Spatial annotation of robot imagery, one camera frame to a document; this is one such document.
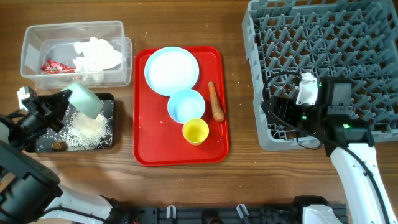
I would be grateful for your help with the light blue bowl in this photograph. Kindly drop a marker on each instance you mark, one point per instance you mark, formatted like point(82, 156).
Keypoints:
point(185, 105)

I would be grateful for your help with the yellow cup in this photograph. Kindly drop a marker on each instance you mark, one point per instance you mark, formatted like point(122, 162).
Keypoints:
point(195, 131)

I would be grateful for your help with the clear plastic bin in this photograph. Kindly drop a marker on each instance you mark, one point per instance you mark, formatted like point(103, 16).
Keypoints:
point(55, 41)

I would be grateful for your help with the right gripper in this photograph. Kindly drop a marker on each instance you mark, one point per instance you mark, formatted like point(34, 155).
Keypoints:
point(288, 105)

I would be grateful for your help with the red serving tray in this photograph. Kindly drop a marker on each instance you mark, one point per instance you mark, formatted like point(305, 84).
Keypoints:
point(157, 139)

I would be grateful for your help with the brown food lump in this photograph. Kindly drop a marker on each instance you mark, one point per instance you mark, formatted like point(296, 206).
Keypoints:
point(59, 146)

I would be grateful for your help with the large light blue plate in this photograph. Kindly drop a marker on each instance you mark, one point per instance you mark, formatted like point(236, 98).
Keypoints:
point(171, 69)

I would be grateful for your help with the grey dishwasher rack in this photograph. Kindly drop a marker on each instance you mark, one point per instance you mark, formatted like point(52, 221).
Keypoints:
point(345, 39)

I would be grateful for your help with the white rice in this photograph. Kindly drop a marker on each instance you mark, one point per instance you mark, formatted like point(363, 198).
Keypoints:
point(82, 133)

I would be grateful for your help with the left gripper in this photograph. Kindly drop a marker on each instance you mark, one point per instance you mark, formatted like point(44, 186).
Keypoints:
point(53, 114)

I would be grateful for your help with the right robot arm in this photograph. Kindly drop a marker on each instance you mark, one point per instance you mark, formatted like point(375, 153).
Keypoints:
point(323, 110)

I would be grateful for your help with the black tray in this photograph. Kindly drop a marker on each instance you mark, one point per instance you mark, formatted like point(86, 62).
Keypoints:
point(44, 143)

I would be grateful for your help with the white napkin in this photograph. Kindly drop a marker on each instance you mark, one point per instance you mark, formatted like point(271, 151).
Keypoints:
point(97, 55)

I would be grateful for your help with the orange carrot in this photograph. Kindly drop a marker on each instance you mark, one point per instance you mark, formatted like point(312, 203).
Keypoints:
point(217, 112)

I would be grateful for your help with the green bowl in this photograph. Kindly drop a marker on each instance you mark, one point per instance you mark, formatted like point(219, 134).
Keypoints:
point(84, 100)

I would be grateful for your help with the red snack wrapper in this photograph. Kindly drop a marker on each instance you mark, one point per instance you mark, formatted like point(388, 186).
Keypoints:
point(54, 67)

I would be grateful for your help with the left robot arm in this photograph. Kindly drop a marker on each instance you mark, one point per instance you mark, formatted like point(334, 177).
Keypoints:
point(35, 192)

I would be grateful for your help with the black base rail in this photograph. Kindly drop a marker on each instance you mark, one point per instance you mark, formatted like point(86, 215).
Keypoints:
point(265, 214)

